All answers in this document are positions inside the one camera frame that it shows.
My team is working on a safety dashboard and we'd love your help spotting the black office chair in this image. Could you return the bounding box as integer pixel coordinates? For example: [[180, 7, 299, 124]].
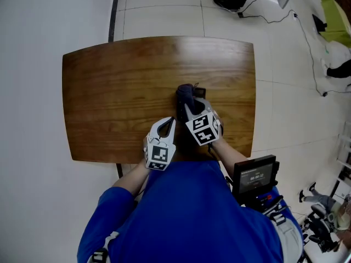
[[301, 203, 343, 254]]

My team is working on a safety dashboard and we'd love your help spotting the black floor cable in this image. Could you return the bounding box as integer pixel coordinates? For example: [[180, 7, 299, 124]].
[[238, 0, 351, 97]]

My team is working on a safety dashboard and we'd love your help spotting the person's right forearm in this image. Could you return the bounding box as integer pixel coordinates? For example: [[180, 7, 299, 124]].
[[212, 139, 248, 172]]

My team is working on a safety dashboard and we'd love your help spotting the person's blue shirt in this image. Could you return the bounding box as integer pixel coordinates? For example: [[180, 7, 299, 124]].
[[76, 160, 304, 263]]

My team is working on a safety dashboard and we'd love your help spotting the grey harness strap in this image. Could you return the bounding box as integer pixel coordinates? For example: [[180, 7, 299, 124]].
[[270, 211, 304, 263], [90, 231, 120, 263]]

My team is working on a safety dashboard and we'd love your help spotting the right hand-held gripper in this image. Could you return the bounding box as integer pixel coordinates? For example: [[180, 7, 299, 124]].
[[184, 98, 223, 147]]

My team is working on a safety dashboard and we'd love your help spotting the black display device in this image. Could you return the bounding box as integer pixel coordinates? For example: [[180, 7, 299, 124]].
[[231, 154, 280, 205]]

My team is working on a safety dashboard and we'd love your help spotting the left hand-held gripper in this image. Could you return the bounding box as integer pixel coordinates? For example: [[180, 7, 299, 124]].
[[144, 116, 177, 172]]

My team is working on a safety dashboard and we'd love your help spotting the person's left forearm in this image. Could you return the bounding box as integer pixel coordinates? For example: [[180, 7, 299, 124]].
[[112, 159, 151, 197]]

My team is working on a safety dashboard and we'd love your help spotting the person's right hand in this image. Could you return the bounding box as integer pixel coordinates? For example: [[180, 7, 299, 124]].
[[216, 116, 224, 140]]

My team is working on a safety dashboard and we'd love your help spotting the blue sock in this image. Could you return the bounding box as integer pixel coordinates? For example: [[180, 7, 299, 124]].
[[175, 83, 206, 123]]

